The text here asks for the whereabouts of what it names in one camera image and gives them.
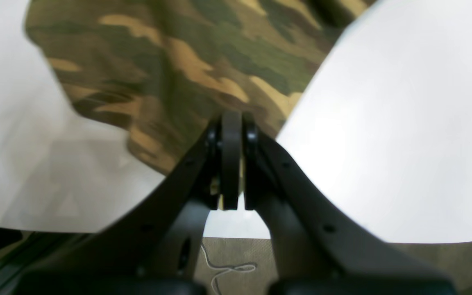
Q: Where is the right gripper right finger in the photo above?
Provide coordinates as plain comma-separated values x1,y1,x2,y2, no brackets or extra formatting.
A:
236,113,438,283

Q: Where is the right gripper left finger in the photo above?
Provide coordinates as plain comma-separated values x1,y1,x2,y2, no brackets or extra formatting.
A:
23,111,234,283

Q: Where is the camouflage t-shirt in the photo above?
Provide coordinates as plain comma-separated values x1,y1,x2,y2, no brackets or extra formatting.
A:
25,0,374,175

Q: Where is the white coiled cable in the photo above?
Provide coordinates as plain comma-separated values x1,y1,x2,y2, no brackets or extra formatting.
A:
200,244,258,295

